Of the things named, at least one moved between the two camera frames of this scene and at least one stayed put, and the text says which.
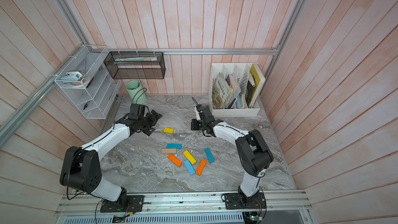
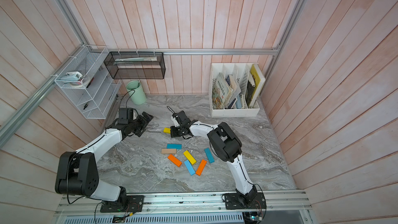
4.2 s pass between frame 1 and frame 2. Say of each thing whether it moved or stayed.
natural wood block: stayed
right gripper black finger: moved
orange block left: stayed
